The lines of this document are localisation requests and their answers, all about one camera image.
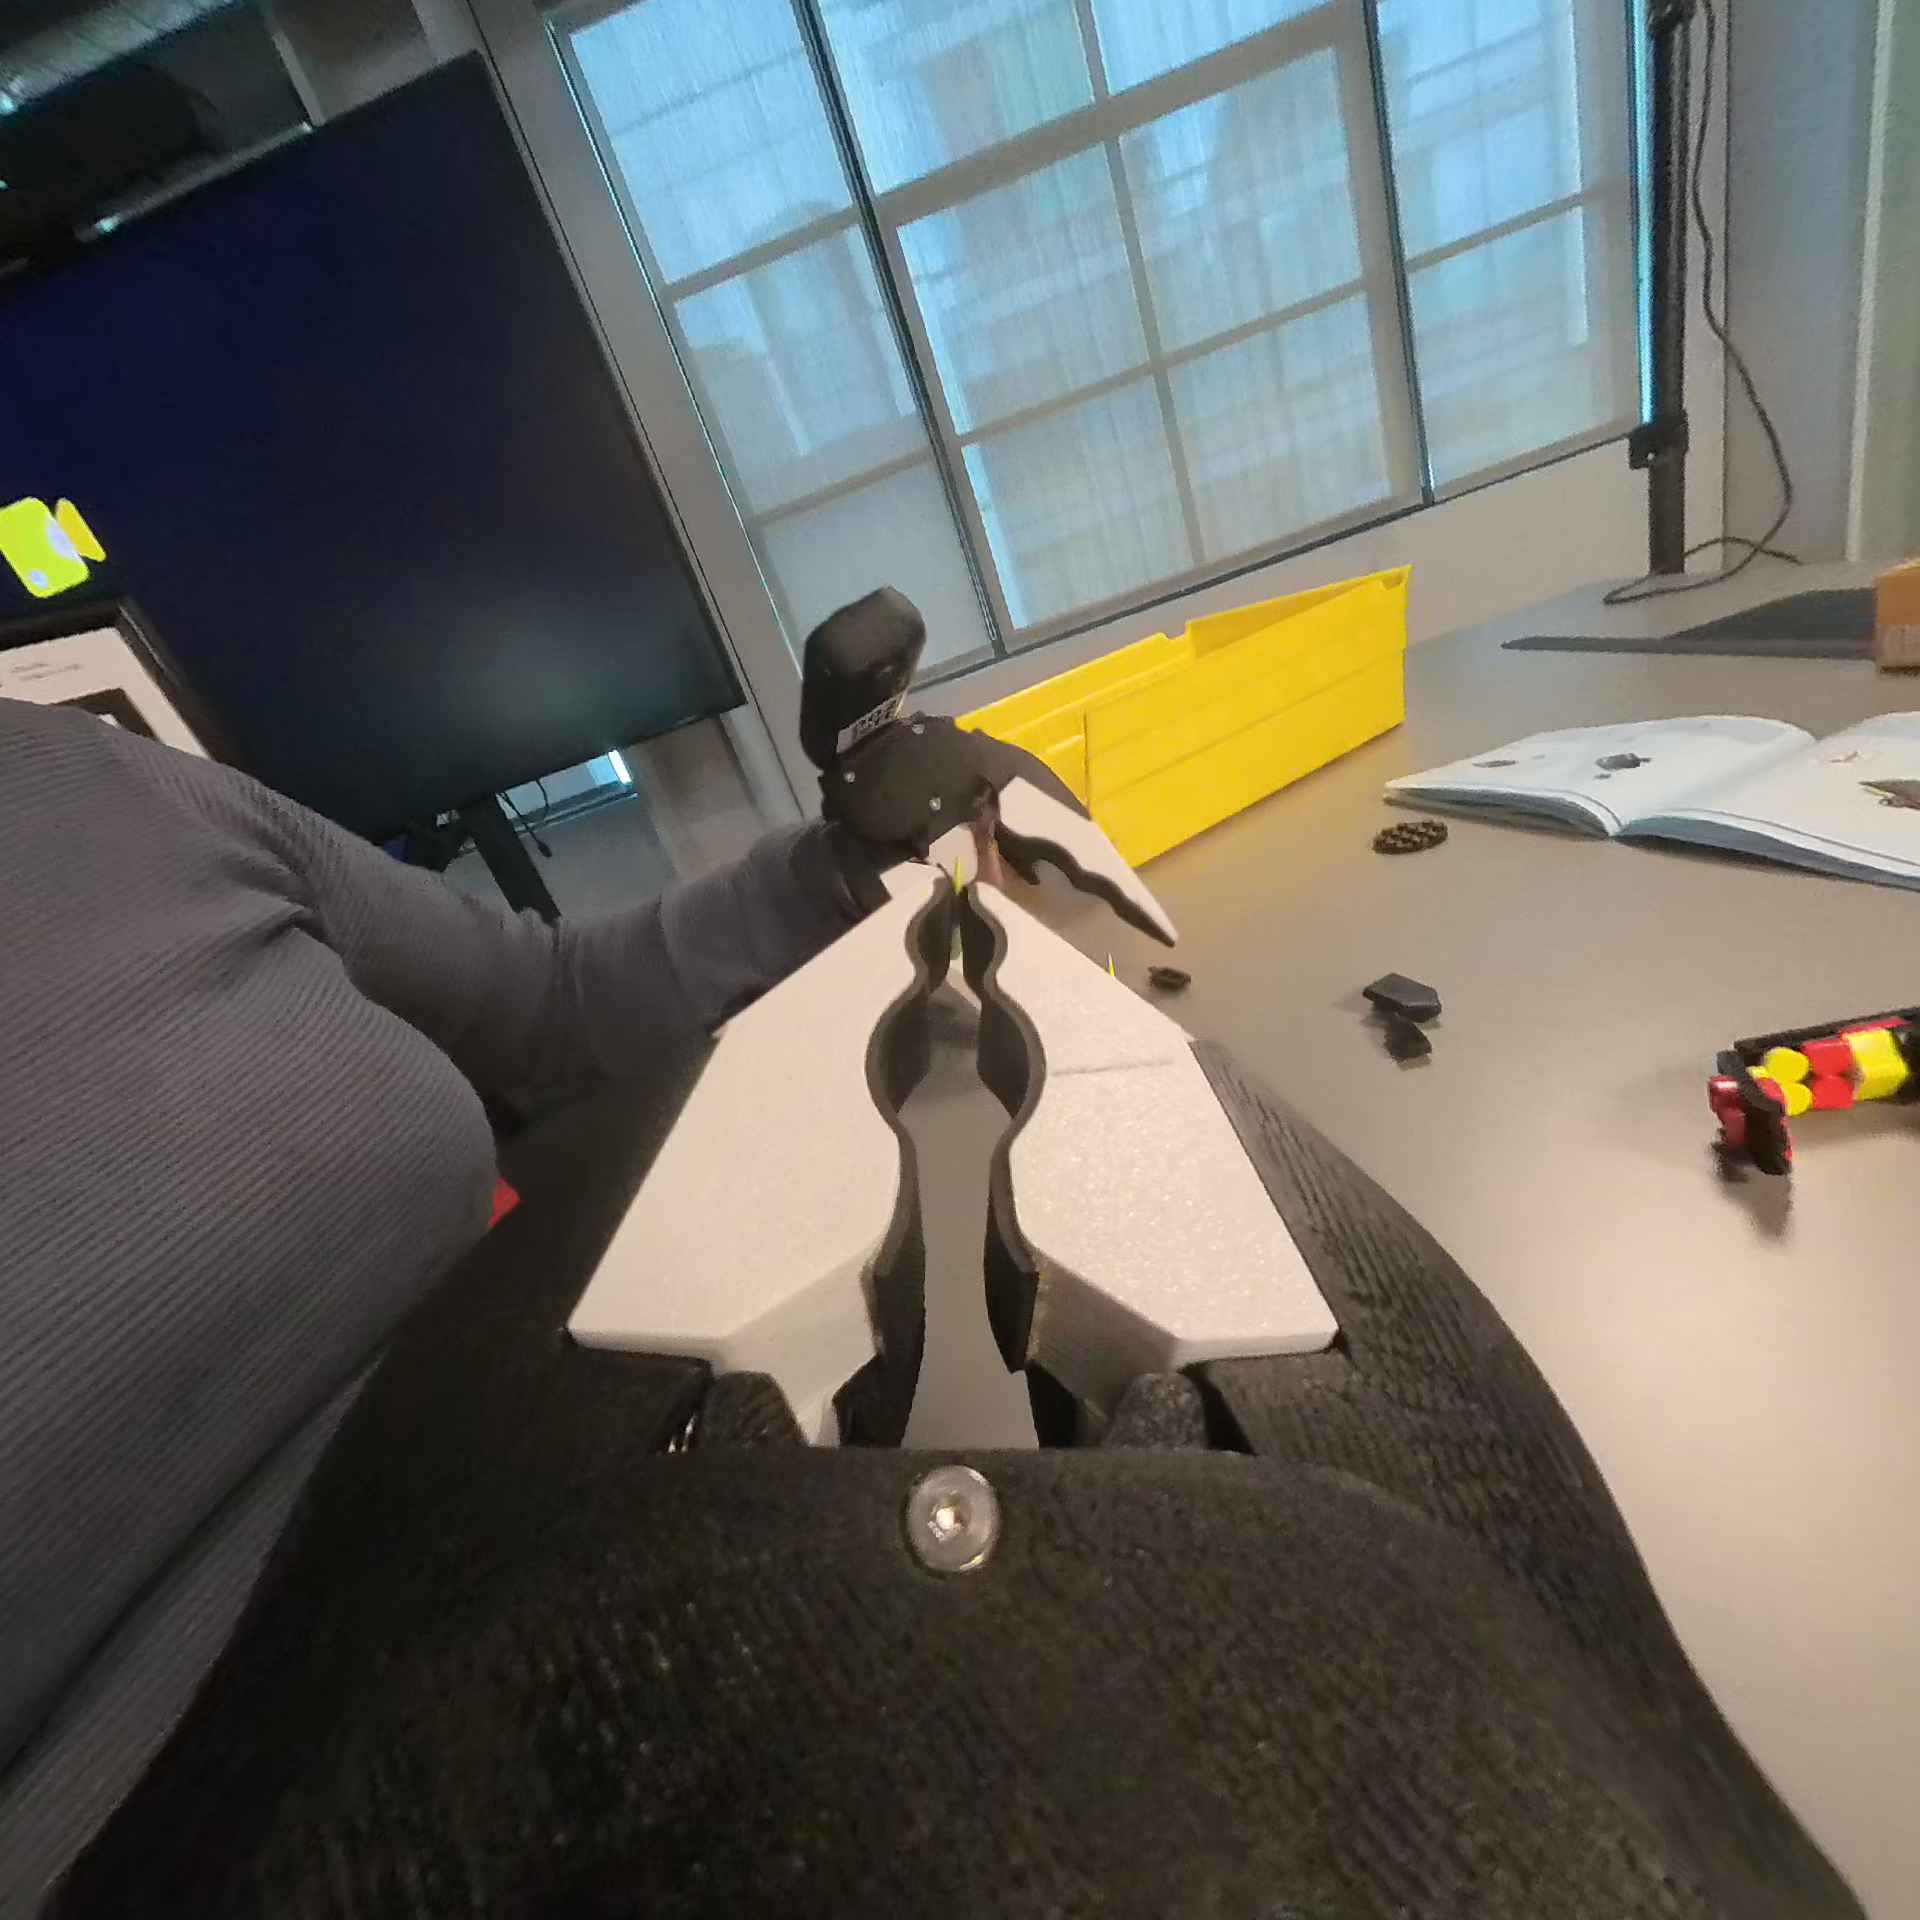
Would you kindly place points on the small black lego brick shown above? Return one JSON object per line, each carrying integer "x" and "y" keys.
{"x": 1405, "y": 1037}

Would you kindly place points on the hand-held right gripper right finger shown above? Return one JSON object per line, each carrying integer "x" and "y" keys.
{"x": 1171, "y": 1200}

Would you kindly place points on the person's left forearm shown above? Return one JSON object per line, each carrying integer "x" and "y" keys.
{"x": 675, "y": 945}

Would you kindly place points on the red yellow lego figure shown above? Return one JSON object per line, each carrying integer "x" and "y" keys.
{"x": 1828, "y": 1072}

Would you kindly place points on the person's left hand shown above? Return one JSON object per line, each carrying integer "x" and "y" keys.
{"x": 986, "y": 856}

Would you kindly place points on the black angled lego tile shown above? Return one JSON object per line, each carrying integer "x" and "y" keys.
{"x": 1401, "y": 994}

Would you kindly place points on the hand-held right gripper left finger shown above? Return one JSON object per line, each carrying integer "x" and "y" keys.
{"x": 734, "y": 1200}

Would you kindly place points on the dark monitor screen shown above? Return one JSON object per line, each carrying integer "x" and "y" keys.
{"x": 376, "y": 451}

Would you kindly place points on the yellow plastic bin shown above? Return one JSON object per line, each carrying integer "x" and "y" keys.
{"x": 1243, "y": 704}

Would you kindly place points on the black camera boom pole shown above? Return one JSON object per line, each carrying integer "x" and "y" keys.
{"x": 1664, "y": 300}

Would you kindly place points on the orange cardboard box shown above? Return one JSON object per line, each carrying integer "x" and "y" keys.
{"x": 1899, "y": 616}

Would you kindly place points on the white product box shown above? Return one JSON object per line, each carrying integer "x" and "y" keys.
{"x": 90, "y": 674}

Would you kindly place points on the dark grey stand base plate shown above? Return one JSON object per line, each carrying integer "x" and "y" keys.
{"x": 1723, "y": 622}

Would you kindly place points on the open instruction booklet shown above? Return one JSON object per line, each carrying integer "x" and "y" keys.
{"x": 1651, "y": 787}

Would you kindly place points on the black round lego plate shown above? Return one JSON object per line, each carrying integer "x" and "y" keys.
{"x": 1410, "y": 836}

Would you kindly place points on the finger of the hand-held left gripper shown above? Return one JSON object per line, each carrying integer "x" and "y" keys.
{"x": 1102, "y": 861}

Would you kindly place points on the large grid window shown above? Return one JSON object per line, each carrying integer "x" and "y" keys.
{"x": 1124, "y": 300}

